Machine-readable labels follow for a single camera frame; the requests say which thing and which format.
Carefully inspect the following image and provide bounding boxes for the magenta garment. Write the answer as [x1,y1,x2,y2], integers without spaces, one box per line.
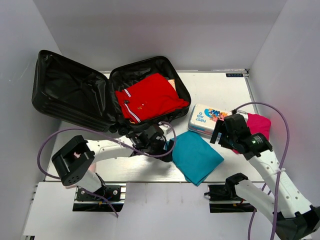
[240,113,272,140]

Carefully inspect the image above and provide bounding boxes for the teal shirt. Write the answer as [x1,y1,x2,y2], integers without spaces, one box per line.
[165,131,224,186]

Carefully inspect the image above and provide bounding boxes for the red polo shirt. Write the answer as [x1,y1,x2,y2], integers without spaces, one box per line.
[115,73,189,124]

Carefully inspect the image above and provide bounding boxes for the orange patterned white pouch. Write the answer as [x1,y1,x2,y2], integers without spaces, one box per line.
[168,79,177,91]

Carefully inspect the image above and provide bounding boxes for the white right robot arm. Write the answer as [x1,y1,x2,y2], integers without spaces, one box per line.
[210,113,320,240]

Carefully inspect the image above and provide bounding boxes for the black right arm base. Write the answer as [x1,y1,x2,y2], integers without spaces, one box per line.
[203,184,254,214]

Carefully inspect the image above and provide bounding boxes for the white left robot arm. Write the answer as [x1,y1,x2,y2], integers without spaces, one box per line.
[51,124,170,200]

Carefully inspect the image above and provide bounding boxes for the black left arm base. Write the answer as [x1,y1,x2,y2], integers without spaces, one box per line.
[72,182,126,213]

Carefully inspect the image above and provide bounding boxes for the first aid tin box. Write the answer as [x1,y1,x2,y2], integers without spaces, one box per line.
[188,103,232,137]

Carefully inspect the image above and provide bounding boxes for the black hard-shell suitcase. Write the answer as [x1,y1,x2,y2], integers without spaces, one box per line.
[31,50,191,135]

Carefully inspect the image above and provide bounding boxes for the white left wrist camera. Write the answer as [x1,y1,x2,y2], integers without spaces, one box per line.
[159,124,173,137]

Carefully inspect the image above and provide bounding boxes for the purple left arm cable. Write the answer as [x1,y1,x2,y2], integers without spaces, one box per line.
[36,121,178,218]

